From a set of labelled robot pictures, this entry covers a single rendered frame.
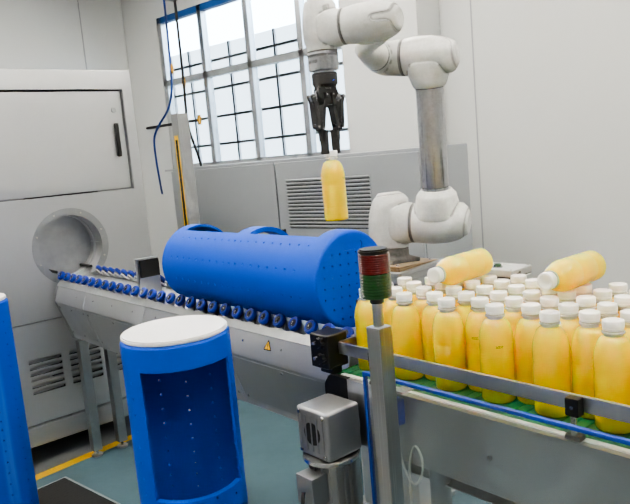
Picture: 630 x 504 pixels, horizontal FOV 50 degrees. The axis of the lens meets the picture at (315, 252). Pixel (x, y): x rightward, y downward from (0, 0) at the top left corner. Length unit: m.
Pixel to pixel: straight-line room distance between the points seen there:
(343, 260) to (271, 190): 2.45
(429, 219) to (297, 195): 1.75
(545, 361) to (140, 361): 0.94
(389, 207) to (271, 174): 1.82
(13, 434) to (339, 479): 1.48
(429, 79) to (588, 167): 2.28
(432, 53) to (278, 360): 1.17
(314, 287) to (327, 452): 0.47
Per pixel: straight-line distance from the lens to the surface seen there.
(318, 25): 2.00
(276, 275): 1.98
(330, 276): 1.88
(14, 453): 2.84
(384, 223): 2.60
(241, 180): 4.52
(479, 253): 1.77
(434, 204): 2.52
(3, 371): 2.75
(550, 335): 1.40
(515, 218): 4.79
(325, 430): 1.61
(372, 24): 1.95
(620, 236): 4.56
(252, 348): 2.18
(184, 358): 1.70
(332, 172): 2.00
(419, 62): 2.46
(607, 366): 1.34
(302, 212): 4.15
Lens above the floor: 1.45
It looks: 8 degrees down
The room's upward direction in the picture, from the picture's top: 5 degrees counter-clockwise
